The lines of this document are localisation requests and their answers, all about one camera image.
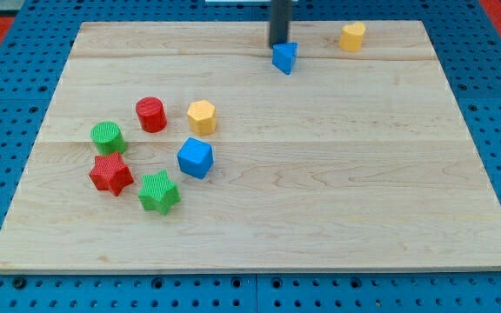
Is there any green star block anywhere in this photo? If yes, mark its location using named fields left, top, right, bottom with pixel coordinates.
left=138, top=170, right=180, bottom=216

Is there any blue triangle block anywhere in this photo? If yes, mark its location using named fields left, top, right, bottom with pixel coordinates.
left=271, top=42, right=298, bottom=75

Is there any blue cube block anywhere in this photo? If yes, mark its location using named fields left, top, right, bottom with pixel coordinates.
left=177, top=137, right=214, bottom=179

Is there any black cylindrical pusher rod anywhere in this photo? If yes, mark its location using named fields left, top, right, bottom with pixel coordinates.
left=268, top=0, right=292, bottom=48

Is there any wooden board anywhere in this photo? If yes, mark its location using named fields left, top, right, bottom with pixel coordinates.
left=0, top=21, right=501, bottom=275

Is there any green cylinder block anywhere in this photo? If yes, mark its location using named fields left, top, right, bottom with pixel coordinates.
left=90, top=121, right=127, bottom=156

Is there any red cylinder block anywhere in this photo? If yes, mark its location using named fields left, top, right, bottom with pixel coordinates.
left=135, top=97, right=167, bottom=133

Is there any yellow hexagon block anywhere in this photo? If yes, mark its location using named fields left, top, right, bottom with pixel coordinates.
left=187, top=100, right=217, bottom=136

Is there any yellow heart block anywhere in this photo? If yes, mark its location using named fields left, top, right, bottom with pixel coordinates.
left=339, top=22, right=366, bottom=52

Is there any red star block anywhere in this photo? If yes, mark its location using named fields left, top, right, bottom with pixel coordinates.
left=89, top=152, right=134, bottom=196

